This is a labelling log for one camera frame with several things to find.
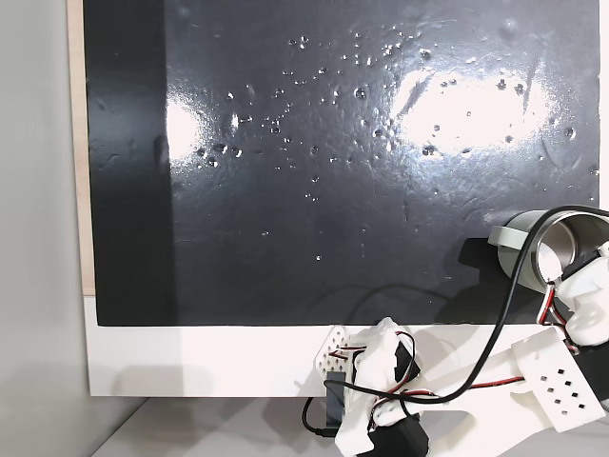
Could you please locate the metal cup with grey handle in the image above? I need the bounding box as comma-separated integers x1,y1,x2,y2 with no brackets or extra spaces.
488,205,609,297

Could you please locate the black camera cable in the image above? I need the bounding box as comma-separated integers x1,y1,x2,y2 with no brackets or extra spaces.
302,205,609,438

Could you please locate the glossy black table mat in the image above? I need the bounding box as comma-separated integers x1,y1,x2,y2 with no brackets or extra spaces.
83,0,602,328

